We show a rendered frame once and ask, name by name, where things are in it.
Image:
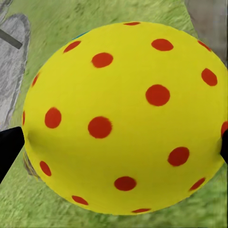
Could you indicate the easter egg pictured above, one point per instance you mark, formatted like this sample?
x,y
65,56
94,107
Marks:
x,y
127,118

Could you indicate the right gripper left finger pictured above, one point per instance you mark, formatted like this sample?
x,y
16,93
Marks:
x,y
11,142

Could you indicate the wicker basket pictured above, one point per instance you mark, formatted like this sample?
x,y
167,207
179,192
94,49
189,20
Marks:
x,y
28,166

